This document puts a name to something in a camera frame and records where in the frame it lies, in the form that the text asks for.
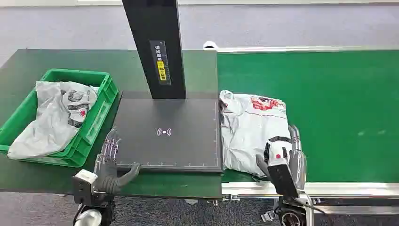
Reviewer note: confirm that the green conveyor belt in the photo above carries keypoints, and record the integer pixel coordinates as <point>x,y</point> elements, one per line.
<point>336,112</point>

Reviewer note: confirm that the yellow and black post label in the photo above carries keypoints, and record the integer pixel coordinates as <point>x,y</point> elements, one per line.
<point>161,64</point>

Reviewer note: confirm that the black scanner post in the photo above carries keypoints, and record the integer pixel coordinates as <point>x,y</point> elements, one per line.
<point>156,31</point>

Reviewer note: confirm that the white and black right wrist camera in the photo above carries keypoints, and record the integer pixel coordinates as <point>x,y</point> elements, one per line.
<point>280,177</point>

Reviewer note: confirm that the black scanner base plate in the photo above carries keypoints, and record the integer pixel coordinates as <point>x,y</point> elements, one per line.
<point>168,134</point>

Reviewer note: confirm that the small white round object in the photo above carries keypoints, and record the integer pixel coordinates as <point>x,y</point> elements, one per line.
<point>210,45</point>

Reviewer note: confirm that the white parcel bag red print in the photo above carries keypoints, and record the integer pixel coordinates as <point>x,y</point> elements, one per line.
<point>249,131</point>

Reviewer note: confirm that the aluminium conveyor frame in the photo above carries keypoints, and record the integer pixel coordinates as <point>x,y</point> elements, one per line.
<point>343,188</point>

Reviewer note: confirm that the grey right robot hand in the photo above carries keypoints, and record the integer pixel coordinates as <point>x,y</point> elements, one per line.
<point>298,162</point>

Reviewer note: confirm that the grey plastic parcel bag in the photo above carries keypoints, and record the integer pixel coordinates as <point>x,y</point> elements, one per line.
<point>51,121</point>

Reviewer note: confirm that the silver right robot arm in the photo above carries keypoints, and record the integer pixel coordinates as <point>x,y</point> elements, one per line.
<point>293,215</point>

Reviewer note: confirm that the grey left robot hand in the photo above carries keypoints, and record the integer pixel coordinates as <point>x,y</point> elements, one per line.
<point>107,174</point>

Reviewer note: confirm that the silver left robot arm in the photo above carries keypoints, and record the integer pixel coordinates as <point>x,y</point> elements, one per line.
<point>92,215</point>

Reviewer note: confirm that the green plastic crate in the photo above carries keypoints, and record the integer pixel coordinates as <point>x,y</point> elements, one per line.
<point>99,106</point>

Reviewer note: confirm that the dark green table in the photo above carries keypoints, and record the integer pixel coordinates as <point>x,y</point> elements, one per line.
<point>40,62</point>

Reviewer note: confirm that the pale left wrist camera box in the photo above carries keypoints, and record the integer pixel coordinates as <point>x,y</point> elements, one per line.
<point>83,182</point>

